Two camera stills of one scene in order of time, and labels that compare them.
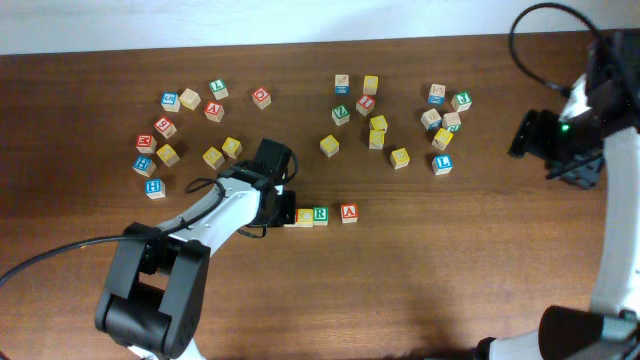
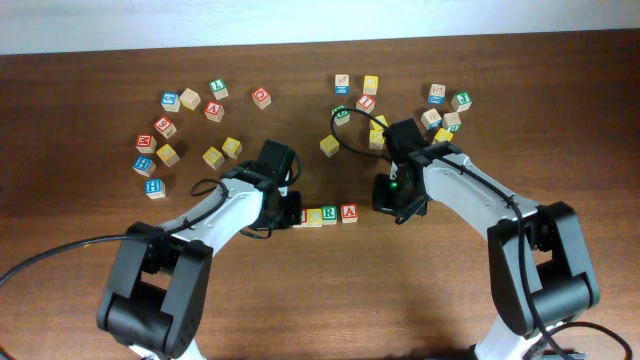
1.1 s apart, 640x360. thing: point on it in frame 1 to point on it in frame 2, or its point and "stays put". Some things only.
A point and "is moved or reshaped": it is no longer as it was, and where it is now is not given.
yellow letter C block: (305, 217) is moved or reshaped
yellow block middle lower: (376, 139) stays put
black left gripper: (288, 214) stays put
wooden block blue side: (341, 85) stays put
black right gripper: (531, 139) to (381, 201)
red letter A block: (214, 111) stays put
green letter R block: (320, 215) is moved or reshaped
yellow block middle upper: (378, 123) stays put
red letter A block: (349, 213) stays put
